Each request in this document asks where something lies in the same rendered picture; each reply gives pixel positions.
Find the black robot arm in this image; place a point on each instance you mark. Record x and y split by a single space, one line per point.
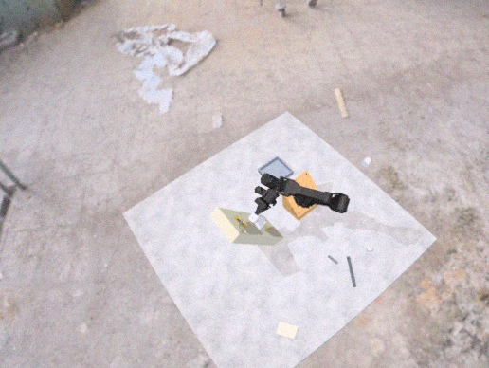
304 197

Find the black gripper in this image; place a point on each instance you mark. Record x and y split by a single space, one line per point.
263 203

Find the beige service panel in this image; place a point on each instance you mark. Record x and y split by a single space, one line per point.
239 229

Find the white cylinder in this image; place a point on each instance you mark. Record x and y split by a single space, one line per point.
253 217

